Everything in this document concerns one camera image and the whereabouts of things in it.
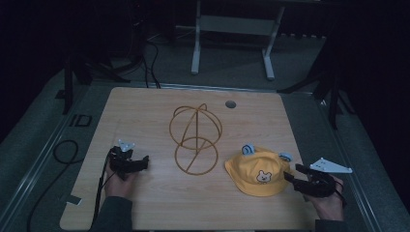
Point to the person's right hand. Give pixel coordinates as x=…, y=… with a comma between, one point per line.
x=328, y=206

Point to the person's left hand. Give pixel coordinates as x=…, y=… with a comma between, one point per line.
x=117, y=185

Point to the white metal desk frame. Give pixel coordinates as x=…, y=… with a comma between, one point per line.
x=237, y=25

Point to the yellow bear hat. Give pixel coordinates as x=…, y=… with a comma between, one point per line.
x=254, y=170

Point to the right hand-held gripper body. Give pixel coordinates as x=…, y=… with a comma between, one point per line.
x=320, y=182

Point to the black tripod stand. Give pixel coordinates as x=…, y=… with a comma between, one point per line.
x=333, y=96
x=68, y=87

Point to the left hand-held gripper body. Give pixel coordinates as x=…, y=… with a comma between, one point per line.
x=121, y=161

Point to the grey table grommet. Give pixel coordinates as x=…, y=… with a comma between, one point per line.
x=230, y=104

